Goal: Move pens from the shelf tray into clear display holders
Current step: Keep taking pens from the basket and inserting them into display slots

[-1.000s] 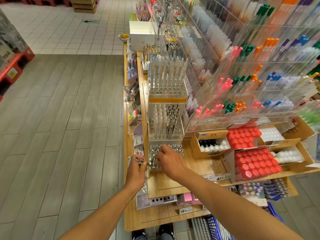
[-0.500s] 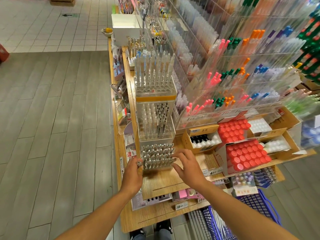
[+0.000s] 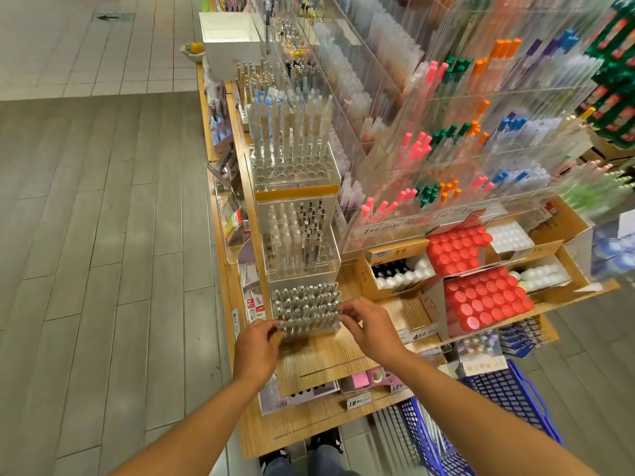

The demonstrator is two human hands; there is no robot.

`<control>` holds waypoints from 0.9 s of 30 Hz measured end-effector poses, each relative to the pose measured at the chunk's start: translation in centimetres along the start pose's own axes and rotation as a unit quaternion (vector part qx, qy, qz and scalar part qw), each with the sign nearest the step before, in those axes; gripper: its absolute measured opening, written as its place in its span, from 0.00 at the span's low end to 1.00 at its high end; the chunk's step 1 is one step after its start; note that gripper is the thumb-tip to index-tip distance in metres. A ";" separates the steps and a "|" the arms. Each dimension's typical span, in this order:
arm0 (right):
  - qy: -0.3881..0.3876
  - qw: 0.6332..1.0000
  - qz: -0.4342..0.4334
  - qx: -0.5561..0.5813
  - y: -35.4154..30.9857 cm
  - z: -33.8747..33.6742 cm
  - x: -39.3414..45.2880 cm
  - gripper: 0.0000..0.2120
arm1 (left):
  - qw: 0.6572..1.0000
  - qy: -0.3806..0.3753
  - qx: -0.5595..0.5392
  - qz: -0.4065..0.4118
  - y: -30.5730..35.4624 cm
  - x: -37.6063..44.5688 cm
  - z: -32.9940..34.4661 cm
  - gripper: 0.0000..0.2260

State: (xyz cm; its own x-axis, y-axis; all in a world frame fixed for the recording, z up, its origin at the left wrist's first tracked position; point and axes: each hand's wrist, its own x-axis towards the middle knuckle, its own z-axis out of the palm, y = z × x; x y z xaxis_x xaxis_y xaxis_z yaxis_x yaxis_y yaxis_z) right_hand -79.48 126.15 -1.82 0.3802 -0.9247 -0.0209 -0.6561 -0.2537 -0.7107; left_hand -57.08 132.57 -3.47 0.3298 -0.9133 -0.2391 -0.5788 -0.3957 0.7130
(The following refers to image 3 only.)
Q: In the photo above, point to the white price tag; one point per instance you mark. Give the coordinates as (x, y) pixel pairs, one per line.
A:
(359, 399)
(419, 332)

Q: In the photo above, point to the person's right hand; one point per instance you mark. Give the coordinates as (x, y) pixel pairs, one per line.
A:
(372, 332)

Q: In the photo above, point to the person's left shoe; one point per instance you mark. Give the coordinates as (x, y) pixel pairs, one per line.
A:
(275, 457)

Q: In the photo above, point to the row of hanging stationery packets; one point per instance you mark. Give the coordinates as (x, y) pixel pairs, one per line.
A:
(226, 193)

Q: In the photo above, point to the person's leg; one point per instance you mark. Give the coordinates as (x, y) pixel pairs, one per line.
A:
(283, 469)
(332, 465)

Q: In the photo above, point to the white carton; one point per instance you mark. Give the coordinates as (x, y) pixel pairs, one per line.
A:
(627, 223)

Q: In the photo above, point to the white square box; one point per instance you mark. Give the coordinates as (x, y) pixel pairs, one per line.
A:
(228, 44)

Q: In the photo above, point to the pastel eraser display box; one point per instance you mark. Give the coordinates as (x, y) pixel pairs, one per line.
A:
(481, 354)

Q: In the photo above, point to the cardboard box of white glue sticks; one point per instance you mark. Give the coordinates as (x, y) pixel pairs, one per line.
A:
(397, 270)
(511, 238)
(551, 277)

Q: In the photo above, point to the person's right forearm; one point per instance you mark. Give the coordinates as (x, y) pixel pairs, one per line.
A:
(496, 416)

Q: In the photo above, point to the green arrow floor sticker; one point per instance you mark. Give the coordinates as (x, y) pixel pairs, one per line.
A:
(115, 18)

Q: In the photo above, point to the blue shopping basket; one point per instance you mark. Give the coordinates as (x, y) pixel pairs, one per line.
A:
(516, 401)

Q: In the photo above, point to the large tiered acrylic pen rack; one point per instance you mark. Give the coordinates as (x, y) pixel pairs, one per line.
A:
(397, 221)

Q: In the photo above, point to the tray of red-capped glue sticks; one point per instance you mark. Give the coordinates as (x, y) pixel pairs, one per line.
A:
(486, 300)
(458, 251)

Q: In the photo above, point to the person's right leg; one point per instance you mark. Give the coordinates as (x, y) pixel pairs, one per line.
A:
(332, 465)

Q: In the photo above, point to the person's left hand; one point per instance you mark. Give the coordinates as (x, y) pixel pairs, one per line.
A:
(258, 352)

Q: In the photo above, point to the person's left forearm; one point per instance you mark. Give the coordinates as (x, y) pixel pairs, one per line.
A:
(188, 431)

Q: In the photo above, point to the person's left leg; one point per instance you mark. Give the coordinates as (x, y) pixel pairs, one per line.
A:
(283, 469)

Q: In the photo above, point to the wooden glue display stand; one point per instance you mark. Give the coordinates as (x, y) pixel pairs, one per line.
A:
(308, 367)

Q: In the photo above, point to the pile of pink eraser packets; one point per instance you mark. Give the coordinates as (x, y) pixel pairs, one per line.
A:
(362, 377)

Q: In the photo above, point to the person's shoe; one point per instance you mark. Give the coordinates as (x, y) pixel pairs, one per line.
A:
(275, 457)
(326, 441)

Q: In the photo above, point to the small translucent plastic organiser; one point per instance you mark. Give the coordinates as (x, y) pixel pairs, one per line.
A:
(308, 393)

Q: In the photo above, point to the blue yellow stationery packets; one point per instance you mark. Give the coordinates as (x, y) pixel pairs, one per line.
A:
(521, 337)

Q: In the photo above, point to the person's right shoe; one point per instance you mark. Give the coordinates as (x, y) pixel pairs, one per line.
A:
(326, 441)

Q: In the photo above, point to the clear acrylic pen display tower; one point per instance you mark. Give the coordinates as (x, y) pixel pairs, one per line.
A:
(293, 178)

